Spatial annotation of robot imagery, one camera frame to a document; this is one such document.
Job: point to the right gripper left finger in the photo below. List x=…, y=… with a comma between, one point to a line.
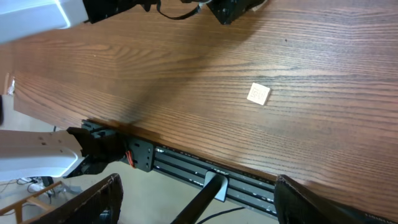
x=101, y=203

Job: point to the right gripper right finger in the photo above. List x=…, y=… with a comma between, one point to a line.
x=295, y=204

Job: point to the white E letter block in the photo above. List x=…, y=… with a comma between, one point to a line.
x=258, y=94

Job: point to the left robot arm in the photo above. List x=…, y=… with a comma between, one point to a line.
x=23, y=18

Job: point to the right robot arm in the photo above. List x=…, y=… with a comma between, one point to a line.
x=88, y=150

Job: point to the wooden chair frame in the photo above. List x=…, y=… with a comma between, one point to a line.
x=17, y=207

